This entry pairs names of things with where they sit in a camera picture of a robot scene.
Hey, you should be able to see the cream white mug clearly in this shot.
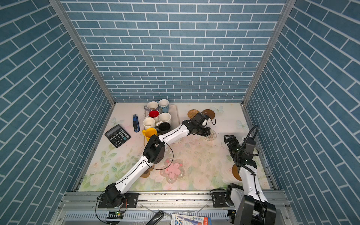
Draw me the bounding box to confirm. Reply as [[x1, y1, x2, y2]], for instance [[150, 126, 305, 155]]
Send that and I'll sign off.
[[142, 117, 156, 130]]

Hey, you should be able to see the black calculator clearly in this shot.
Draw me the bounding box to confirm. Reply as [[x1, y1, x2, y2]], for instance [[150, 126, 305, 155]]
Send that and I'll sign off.
[[105, 125, 131, 148]]

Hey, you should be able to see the pink flower coaster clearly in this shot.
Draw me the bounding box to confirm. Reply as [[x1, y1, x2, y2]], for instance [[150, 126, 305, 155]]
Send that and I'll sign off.
[[160, 158, 185, 184]]

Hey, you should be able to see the brown cork round coaster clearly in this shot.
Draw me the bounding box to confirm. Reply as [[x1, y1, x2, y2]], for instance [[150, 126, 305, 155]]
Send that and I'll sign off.
[[232, 165, 242, 181]]

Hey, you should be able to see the beige serving tray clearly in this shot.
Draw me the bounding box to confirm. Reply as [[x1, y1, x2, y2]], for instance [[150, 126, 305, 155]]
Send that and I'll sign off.
[[143, 104, 181, 146]]

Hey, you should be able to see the blue stapler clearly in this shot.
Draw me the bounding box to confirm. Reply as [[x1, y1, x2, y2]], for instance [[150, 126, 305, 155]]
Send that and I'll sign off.
[[133, 114, 140, 133]]

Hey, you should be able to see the red inside mug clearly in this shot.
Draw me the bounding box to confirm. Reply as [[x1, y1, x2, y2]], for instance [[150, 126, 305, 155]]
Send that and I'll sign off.
[[148, 110, 160, 122]]

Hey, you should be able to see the black mug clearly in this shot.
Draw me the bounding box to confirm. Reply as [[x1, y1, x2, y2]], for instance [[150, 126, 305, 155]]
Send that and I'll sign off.
[[157, 122, 171, 135]]

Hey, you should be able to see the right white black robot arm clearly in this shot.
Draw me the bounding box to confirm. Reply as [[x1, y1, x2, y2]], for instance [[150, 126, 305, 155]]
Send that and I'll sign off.
[[224, 135, 277, 225]]

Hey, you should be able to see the black handheld device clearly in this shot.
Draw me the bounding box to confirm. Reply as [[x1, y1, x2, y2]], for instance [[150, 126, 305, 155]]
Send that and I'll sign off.
[[146, 211, 165, 225]]

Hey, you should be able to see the dark brown wooden coaster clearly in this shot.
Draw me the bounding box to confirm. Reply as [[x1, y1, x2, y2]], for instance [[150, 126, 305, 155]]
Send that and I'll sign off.
[[202, 109, 216, 120]]

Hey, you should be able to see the blue white printed package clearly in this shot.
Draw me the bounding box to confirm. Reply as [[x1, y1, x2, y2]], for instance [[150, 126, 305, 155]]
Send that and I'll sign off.
[[171, 214, 212, 225]]

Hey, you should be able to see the white speckled mug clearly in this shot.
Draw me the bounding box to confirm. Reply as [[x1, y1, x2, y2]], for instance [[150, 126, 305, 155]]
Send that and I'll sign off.
[[157, 112, 172, 126]]

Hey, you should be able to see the white mug grey handle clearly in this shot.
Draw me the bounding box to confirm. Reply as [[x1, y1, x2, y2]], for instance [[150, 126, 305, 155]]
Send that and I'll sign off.
[[144, 101, 159, 111]]

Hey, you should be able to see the light blue floral mug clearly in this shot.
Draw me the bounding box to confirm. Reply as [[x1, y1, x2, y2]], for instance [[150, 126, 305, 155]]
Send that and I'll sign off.
[[158, 99, 169, 113]]

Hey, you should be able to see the brown paw print coaster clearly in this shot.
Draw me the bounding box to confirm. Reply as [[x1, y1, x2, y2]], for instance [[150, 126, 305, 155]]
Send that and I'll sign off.
[[140, 166, 154, 178]]

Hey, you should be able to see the green circuit board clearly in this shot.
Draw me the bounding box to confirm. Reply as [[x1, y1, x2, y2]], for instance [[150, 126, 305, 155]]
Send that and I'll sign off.
[[106, 211, 124, 220]]

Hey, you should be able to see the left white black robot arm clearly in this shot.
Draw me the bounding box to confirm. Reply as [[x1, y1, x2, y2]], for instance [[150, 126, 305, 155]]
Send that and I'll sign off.
[[98, 112, 211, 208]]

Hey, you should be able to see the yellow mug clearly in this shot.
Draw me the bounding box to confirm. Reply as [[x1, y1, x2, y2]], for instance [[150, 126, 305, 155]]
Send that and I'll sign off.
[[142, 127, 158, 141]]

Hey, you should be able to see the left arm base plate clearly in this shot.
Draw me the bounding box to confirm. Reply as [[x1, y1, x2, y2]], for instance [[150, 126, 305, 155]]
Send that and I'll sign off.
[[97, 193, 139, 209]]

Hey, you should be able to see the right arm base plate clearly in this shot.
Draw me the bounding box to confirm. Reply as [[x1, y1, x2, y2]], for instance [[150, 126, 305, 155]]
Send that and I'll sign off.
[[210, 190, 234, 208]]

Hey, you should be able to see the aluminium front rail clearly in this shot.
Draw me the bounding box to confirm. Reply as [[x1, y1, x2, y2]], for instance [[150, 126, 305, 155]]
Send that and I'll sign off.
[[50, 189, 297, 225]]

